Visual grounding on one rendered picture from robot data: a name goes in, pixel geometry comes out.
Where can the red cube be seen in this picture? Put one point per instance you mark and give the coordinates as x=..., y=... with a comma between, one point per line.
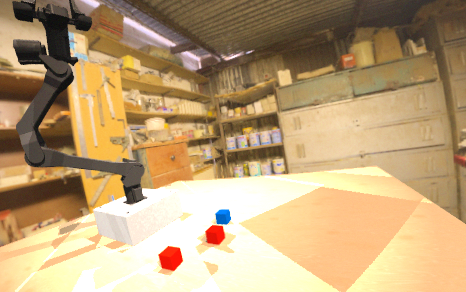
x=170, y=258
x=215, y=234

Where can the blue cube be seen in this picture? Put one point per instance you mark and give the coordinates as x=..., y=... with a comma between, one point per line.
x=223, y=217

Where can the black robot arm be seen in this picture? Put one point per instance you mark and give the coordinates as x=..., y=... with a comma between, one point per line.
x=58, y=77

